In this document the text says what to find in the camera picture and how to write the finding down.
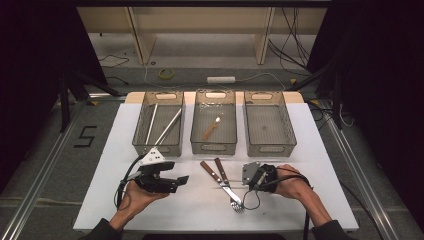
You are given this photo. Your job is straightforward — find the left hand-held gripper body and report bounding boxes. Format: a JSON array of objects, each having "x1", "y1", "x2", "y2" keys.
[{"x1": 134, "y1": 147, "x2": 178, "y2": 195}]

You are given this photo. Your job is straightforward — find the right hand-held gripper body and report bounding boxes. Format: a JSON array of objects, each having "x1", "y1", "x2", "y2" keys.
[{"x1": 242, "y1": 162, "x2": 278, "y2": 194}]

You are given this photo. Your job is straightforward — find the wooden-handled knife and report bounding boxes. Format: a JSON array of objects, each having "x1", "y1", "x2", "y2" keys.
[{"x1": 199, "y1": 160, "x2": 243, "y2": 205}]

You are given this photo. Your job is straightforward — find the grey mesh basket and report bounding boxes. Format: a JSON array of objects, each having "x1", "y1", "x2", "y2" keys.
[
  {"x1": 243, "y1": 91, "x2": 298, "y2": 158},
  {"x1": 189, "y1": 90, "x2": 239, "y2": 156},
  {"x1": 132, "y1": 91, "x2": 185, "y2": 158}
]

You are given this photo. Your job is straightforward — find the silver chopsticks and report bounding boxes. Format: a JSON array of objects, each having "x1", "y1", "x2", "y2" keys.
[{"x1": 154, "y1": 107, "x2": 183, "y2": 146}]

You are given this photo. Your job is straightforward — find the wooden-handled fork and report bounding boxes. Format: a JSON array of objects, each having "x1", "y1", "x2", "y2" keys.
[{"x1": 214, "y1": 157, "x2": 247, "y2": 215}]

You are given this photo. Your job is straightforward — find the metal chopstick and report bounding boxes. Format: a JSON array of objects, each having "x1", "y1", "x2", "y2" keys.
[{"x1": 156, "y1": 111, "x2": 183, "y2": 146}]

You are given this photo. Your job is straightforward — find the person's left hand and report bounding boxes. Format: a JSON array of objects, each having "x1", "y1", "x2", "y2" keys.
[{"x1": 121, "y1": 180, "x2": 171, "y2": 218}]

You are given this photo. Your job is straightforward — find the person's right hand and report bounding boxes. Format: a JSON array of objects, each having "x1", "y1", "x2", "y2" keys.
[{"x1": 274, "y1": 163, "x2": 313, "y2": 201}]

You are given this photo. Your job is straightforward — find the white table cover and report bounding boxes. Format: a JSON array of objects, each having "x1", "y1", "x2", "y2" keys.
[{"x1": 73, "y1": 101, "x2": 360, "y2": 233}]

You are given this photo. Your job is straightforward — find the yellow tape roll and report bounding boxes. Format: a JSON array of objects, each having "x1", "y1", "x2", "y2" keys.
[{"x1": 158, "y1": 68, "x2": 175, "y2": 81}]

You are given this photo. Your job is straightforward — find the white power strip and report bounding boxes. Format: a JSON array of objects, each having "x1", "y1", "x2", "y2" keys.
[{"x1": 206, "y1": 75, "x2": 237, "y2": 85}]

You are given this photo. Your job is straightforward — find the black metal stand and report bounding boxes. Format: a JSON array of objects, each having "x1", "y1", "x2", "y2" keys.
[
  {"x1": 58, "y1": 68, "x2": 122, "y2": 134},
  {"x1": 285, "y1": 59, "x2": 345, "y2": 131}
]

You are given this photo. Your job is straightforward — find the beige wooden shelf unit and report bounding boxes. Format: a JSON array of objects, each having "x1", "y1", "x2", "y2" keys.
[{"x1": 77, "y1": 6, "x2": 328, "y2": 66}]

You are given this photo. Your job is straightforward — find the dark curtain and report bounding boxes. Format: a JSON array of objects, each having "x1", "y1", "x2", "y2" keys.
[
  {"x1": 0, "y1": 0, "x2": 109, "y2": 192},
  {"x1": 305, "y1": 0, "x2": 424, "y2": 232}
]

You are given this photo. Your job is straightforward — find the aluminium floor rail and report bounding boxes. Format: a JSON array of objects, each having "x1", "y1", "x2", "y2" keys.
[
  {"x1": 0, "y1": 99, "x2": 89, "y2": 240},
  {"x1": 319, "y1": 99, "x2": 401, "y2": 240}
]

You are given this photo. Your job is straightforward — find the black floor cable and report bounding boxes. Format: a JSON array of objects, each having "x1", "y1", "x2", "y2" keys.
[
  {"x1": 105, "y1": 75, "x2": 130, "y2": 86},
  {"x1": 98, "y1": 53, "x2": 130, "y2": 70},
  {"x1": 339, "y1": 180, "x2": 378, "y2": 240}
]

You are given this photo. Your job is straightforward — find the bundle of black cables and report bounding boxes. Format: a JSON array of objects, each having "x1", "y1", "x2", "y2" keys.
[{"x1": 267, "y1": 7, "x2": 312, "y2": 72}]

